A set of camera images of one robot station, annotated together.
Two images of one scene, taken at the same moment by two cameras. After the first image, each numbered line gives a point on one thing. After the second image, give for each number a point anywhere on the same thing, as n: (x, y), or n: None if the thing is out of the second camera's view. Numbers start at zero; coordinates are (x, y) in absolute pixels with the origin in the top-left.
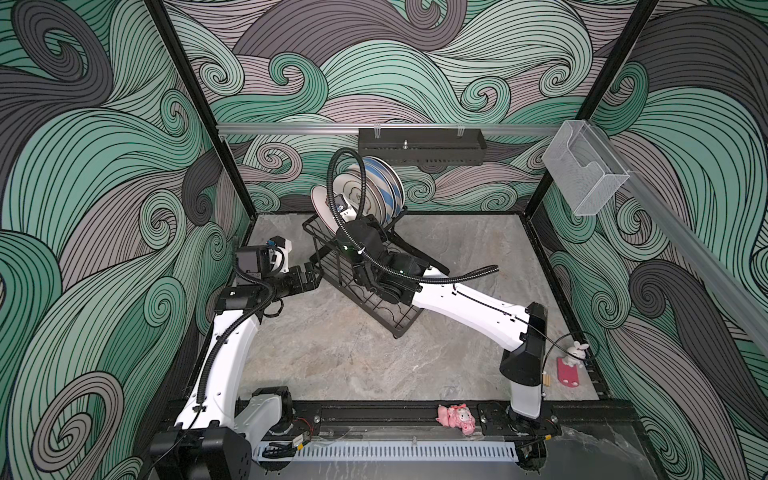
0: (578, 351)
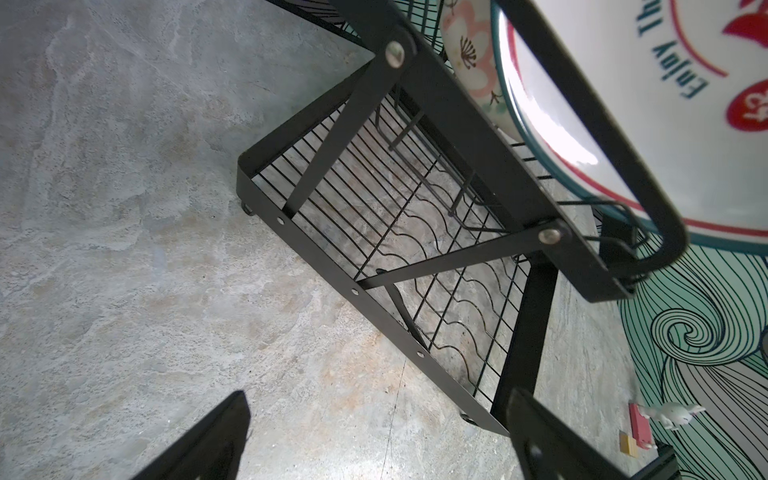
0: (671, 415)
